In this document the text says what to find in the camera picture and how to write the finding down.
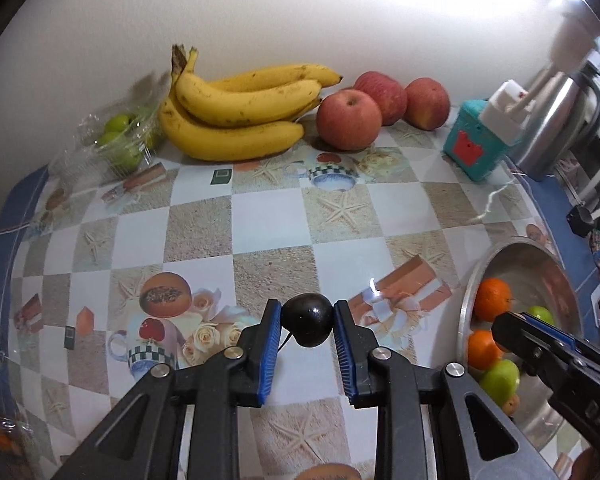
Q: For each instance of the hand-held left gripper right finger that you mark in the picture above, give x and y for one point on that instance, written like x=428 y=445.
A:
x=344 y=355

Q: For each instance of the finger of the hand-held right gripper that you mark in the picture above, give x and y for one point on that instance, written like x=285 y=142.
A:
x=580 y=347
x=510 y=332

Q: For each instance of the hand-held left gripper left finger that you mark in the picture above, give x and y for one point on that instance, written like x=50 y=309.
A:
x=272 y=350

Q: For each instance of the orange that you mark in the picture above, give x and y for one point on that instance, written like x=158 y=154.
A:
x=482 y=347
x=511 y=404
x=492 y=300

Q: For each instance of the green mango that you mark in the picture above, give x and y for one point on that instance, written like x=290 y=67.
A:
x=500 y=382
x=541 y=314

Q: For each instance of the dark plum with stem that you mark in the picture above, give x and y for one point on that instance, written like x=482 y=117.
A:
x=307 y=320

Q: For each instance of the steel bowl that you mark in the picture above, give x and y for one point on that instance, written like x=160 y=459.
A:
x=530 y=270

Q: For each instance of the black plug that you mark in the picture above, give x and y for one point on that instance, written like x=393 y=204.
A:
x=580 y=220

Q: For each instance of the teal box with red mark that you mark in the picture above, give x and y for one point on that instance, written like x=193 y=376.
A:
x=467 y=152

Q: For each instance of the steel kettle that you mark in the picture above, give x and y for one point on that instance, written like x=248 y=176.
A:
x=550 y=130

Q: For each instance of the bunch of yellow bananas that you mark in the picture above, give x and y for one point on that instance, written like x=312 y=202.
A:
x=230 y=140

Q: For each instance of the white power adapter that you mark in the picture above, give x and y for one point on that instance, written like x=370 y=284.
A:
x=502 y=110

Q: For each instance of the red apple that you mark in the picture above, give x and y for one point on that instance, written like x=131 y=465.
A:
x=349 y=120
x=387 y=92
x=427 y=102

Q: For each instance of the green lime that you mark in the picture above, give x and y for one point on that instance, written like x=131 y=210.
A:
x=126 y=157
x=109 y=140
x=117 y=122

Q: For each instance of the clear plastic kumquat box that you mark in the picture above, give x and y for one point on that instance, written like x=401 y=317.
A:
x=10 y=417

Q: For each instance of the clear plastic clamshell container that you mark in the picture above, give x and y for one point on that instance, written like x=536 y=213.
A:
x=75 y=160

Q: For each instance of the pile of small kumquats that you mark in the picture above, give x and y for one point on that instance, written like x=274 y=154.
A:
x=2 y=440

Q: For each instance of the white lamp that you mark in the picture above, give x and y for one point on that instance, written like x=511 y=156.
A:
x=562 y=40

